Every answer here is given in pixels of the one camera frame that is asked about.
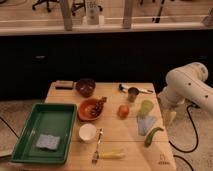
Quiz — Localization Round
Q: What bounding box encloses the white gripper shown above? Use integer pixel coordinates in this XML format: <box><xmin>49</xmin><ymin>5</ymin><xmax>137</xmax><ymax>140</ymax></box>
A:
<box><xmin>157</xmin><ymin>92</ymin><xmax>177</xmax><ymax>126</ymax></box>

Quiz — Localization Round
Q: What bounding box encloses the yellow banana toy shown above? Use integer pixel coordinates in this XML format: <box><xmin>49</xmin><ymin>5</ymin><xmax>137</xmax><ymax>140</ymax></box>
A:
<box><xmin>99</xmin><ymin>150</ymin><xmax>125</xmax><ymax>159</ymax></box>

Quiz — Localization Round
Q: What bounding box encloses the black white handled tool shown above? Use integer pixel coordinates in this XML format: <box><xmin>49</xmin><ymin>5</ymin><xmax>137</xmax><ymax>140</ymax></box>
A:
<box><xmin>118</xmin><ymin>84</ymin><xmax>154</xmax><ymax>94</ymax></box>

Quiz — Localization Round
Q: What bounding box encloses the green plastic tray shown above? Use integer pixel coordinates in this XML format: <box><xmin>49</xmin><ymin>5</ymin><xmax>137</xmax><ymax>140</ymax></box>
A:
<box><xmin>11</xmin><ymin>103</ymin><xmax>77</xmax><ymax>164</ymax></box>

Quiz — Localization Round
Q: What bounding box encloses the office chair base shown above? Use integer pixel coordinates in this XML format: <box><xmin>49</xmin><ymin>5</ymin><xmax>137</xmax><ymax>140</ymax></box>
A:
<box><xmin>32</xmin><ymin>0</ymin><xmax>59</xmax><ymax>13</ymax></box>

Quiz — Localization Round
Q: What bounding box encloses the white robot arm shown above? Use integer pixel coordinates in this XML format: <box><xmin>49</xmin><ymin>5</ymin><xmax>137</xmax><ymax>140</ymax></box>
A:
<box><xmin>157</xmin><ymin>62</ymin><xmax>213</xmax><ymax>126</ymax></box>

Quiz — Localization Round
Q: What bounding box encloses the dark brown bowl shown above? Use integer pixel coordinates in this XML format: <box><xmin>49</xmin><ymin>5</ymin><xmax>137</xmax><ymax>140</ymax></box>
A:
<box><xmin>75</xmin><ymin>78</ymin><xmax>96</xmax><ymax>97</ymax></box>

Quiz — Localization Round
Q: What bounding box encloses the green chili pepper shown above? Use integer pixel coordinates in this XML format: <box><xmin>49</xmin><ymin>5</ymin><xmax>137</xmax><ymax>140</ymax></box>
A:
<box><xmin>144</xmin><ymin>127</ymin><xmax>164</xmax><ymax>147</ymax></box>

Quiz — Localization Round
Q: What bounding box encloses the blue sponge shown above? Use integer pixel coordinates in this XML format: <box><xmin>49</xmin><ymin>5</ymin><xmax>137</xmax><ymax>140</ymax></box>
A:
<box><xmin>36</xmin><ymin>134</ymin><xmax>60</xmax><ymax>150</ymax></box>

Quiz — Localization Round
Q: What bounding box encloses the red apple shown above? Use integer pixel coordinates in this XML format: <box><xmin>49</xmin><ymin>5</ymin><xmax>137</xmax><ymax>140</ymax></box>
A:
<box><xmin>118</xmin><ymin>105</ymin><xmax>129</xmax><ymax>119</ymax></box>

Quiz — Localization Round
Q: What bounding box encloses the black cable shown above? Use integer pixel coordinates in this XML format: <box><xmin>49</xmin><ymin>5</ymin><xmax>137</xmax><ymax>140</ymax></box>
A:
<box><xmin>168</xmin><ymin>104</ymin><xmax>201</xmax><ymax>171</ymax></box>

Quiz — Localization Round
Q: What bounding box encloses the green plastic cup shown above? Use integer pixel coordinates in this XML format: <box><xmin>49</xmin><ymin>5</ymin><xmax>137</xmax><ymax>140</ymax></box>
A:
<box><xmin>140</xmin><ymin>100</ymin><xmax>154</xmax><ymax>115</ymax></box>

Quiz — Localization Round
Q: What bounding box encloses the dark grapes bunch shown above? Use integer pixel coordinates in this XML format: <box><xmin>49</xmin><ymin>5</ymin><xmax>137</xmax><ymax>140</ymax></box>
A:
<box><xmin>91</xmin><ymin>97</ymin><xmax>107</xmax><ymax>116</ymax></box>

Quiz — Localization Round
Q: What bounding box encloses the metal cup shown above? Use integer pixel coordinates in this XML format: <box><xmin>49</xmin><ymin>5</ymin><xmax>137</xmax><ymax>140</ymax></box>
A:
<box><xmin>128</xmin><ymin>87</ymin><xmax>139</xmax><ymax>102</ymax></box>

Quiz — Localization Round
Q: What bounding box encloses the blue folded cloth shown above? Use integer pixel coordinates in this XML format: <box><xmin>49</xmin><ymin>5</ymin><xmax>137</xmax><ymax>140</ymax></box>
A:
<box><xmin>137</xmin><ymin>115</ymin><xmax>156</xmax><ymax>136</ymax></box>

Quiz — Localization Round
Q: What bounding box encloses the silver fork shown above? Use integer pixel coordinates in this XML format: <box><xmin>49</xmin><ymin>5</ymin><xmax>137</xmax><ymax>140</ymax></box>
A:
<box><xmin>92</xmin><ymin>128</ymin><xmax>103</xmax><ymax>164</ymax></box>

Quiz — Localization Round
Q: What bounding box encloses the black brown eraser block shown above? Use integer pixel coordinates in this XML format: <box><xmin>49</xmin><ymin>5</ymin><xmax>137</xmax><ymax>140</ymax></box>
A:
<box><xmin>55</xmin><ymin>80</ymin><xmax>74</xmax><ymax>89</ymax></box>

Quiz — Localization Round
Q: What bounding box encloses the orange bowl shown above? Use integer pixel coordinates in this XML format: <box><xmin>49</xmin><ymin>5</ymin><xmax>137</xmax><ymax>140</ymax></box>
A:
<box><xmin>77</xmin><ymin>98</ymin><xmax>101</xmax><ymax>121</ymax></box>

